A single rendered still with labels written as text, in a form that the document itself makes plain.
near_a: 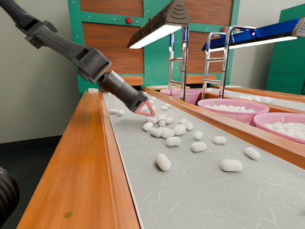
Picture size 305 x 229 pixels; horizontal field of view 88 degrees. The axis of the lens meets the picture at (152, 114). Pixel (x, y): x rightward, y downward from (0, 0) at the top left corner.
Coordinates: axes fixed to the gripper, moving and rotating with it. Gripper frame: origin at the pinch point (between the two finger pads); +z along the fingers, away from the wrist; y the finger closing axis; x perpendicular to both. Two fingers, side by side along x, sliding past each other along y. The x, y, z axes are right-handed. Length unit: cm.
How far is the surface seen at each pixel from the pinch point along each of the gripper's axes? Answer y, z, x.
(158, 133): -15.2, -2.3, 3.1
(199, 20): 75, 15, -85
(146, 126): -10.1, -3.8, 3.8
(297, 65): 110, 186, -192
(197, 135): -19.6, 4.3, -2.8
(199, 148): -25.0, 2.2, -0.3
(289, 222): -41.9, 3.4, 0.3
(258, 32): 14, 24, -65
